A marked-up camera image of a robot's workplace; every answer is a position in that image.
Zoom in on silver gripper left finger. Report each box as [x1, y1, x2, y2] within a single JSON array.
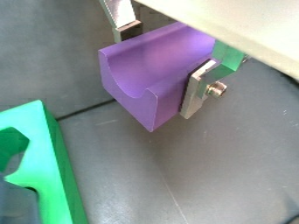
[[99, 0, 143, 43]]

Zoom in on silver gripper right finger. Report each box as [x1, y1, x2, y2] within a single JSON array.
[[181, 40, 249, 119]]

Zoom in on purple arch object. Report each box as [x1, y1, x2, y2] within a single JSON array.
[[98, 22, 215, 131]]

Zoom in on green shape sorter board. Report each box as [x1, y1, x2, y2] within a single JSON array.
[[0, 101, 90, 224]]

